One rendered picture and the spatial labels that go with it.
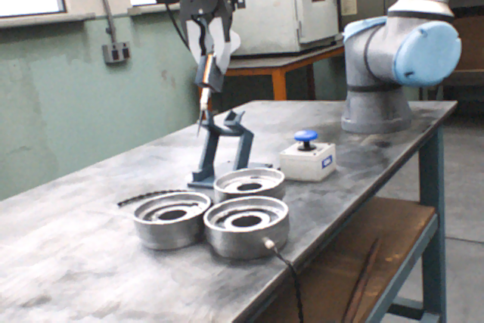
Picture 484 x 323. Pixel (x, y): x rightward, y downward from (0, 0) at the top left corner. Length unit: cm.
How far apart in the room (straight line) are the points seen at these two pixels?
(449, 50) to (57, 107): 187
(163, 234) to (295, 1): 237
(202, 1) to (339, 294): 58
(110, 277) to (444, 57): 68
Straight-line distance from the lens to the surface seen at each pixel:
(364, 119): 110
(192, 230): 66
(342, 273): 107
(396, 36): 98
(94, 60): 263
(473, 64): 410
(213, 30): 84
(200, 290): 57
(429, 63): 97
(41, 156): 245
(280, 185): 73
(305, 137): 84
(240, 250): 60
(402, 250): 116
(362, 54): 107
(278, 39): 297
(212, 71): 84
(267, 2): 299
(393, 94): 111
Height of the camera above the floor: 109
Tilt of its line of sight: 15 degrees down
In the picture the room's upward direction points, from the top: 7 degrees counter-clockwise
